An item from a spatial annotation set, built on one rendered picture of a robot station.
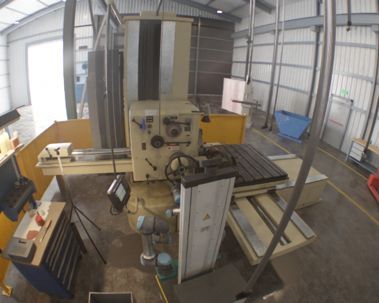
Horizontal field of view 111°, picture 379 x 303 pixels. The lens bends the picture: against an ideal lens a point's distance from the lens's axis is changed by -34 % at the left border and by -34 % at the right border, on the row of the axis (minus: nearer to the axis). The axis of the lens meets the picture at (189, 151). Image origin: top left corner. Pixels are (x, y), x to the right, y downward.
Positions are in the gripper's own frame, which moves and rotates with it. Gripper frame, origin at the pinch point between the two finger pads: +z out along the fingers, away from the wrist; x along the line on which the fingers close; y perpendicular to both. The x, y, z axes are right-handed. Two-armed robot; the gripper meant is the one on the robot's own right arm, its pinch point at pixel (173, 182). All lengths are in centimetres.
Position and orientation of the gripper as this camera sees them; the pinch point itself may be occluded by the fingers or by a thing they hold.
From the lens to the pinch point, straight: 215.5
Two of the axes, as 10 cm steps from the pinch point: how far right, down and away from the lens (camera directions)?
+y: -8.1, -4.2, -4.1
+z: -2.3, -4.2, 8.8
